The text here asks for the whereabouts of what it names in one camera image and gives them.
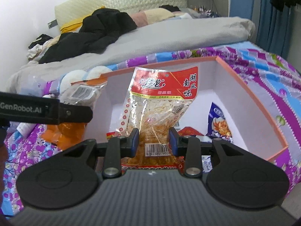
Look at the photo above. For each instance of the orange snack packet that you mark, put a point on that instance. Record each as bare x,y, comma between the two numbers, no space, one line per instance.
78,102

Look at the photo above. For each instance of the blue white snack bag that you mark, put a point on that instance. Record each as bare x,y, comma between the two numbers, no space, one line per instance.
217,124

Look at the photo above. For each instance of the white spray can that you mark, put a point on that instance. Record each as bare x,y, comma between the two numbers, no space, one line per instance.
25,129

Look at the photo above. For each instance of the clear red noodle snack packet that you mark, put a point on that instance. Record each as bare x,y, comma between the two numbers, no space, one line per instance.
156,100

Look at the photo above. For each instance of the blue cushion board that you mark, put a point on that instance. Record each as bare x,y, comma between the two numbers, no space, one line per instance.
241,8

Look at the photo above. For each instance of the blue curtain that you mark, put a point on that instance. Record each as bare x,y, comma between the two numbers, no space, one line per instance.
274,30

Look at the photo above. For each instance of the beige pillow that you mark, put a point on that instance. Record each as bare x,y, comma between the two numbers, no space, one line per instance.
147,17

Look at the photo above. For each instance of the grey duvet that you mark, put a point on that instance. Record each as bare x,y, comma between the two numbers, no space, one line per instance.
165,36

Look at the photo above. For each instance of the white blue plush toy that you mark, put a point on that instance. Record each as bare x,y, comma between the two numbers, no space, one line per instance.
81,75

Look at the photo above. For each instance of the clothes pile on nightstand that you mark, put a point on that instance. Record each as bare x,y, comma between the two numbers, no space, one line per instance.
39,47

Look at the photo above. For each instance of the pink cardboard box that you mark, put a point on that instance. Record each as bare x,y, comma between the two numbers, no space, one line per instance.
224,102

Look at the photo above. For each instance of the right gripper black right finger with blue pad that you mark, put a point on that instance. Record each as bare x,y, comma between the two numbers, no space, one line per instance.
231,175

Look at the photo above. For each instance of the red foil snack packet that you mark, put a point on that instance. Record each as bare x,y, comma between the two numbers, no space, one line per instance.
189,131

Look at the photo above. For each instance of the black jacket on bed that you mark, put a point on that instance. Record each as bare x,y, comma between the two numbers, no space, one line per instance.
100,29

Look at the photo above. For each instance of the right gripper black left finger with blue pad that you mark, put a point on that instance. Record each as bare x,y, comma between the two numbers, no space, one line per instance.
72,176

